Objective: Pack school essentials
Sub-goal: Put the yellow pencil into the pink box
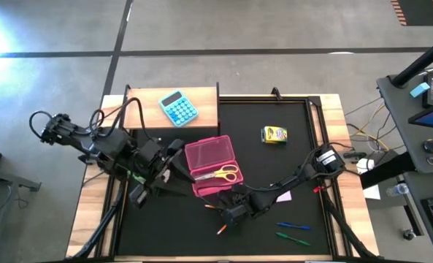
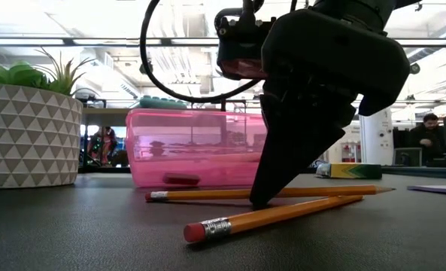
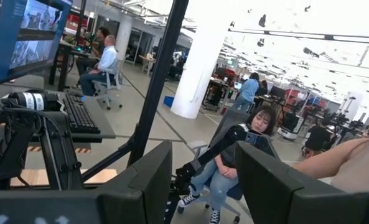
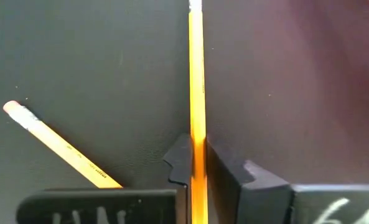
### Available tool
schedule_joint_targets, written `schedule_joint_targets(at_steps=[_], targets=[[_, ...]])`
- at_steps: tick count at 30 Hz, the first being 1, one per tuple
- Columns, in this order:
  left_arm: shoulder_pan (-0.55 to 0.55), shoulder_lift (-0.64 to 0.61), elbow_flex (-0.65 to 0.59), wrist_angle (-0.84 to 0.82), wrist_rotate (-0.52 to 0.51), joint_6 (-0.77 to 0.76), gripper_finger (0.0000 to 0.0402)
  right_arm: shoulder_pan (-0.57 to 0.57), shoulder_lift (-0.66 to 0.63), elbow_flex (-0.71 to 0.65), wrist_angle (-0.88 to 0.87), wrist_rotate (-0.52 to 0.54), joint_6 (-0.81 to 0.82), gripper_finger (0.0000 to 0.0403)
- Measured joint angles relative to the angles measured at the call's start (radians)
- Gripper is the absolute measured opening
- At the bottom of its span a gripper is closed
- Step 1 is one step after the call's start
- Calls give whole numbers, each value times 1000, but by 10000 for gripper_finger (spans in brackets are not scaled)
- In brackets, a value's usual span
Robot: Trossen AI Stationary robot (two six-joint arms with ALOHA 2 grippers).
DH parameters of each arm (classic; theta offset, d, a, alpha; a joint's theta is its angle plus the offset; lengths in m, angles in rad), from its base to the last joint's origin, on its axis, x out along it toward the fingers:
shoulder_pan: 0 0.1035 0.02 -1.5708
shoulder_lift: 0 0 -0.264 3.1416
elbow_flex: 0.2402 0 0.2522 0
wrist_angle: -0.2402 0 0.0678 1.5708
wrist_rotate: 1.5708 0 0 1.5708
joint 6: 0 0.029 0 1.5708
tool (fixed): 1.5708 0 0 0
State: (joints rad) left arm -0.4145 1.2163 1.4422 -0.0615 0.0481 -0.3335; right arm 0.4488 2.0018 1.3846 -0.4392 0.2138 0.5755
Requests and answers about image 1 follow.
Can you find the clear water bottle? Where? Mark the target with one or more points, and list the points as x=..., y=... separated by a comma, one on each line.
x=397, y=190

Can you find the black caster wheel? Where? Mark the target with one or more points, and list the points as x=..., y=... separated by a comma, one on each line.
x=409, y=234

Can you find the wooden table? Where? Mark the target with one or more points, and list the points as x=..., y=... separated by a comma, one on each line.
x=331, y=109

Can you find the dark grey desk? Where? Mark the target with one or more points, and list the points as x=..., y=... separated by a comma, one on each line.
x=398, y=120
x=420, y=219

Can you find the black desk crossbar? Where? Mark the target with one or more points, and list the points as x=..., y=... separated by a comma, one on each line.
x=387, y=170

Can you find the red clip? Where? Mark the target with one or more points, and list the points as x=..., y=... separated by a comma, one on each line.
x=318, y=189

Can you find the blue pen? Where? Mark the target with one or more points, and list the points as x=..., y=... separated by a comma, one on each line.
x=293, y=226

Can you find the yellow green crayon box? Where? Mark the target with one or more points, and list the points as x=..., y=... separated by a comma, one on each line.
x=274, y=134

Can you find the wooden shelf with black frame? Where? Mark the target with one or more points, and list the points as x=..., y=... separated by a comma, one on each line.
x=146, y=109

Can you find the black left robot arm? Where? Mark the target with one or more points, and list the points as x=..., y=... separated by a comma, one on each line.
x=112, y=146

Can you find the small black device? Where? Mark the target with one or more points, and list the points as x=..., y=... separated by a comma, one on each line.
x=355, y=155

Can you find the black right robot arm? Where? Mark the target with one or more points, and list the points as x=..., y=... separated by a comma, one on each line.
x=325, y=160

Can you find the orange marker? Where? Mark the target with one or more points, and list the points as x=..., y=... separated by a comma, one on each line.
x=221, y=229

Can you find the light blue block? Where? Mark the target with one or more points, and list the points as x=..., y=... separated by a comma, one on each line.
x=419, y=90

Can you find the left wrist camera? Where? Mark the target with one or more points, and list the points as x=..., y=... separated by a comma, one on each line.
x=138, y=196

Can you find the white power adapter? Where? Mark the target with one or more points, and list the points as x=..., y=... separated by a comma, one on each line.
x=364, y=165

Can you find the white paper sheet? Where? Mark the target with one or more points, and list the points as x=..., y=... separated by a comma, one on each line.
x=372, y=192

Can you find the green artificial plant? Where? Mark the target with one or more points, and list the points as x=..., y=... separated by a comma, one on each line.
x=137, y=178

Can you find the black aluminium table frame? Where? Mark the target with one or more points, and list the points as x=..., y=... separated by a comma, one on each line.
x=313, y=120

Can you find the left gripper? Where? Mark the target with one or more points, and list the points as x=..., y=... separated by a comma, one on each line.
x=154, y=160

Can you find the black clamp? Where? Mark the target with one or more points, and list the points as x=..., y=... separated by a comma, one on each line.
x=276, y=93

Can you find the pale sticky note pad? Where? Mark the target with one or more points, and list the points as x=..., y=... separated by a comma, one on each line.
x=284, y=197

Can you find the black rug with striped edge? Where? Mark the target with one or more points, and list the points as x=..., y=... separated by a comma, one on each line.
x=420, y=11

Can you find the black computer mouse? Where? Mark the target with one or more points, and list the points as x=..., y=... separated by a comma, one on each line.
x=432, y=146

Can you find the grey desk frame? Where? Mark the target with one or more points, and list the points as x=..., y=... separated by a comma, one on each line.
x=4, y=179

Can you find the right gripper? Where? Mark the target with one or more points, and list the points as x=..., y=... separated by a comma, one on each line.
x=243, y=201

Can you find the green pen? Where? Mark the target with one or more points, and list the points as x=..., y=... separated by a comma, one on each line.
x=292, y=239

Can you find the teal calculator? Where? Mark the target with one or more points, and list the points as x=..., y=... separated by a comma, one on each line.
x=179, y=108

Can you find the pink translucent pencil case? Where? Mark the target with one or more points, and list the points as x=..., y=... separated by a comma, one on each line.
x=209, y=153

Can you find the black pole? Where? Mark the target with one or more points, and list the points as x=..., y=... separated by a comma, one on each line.
x=420, y=60

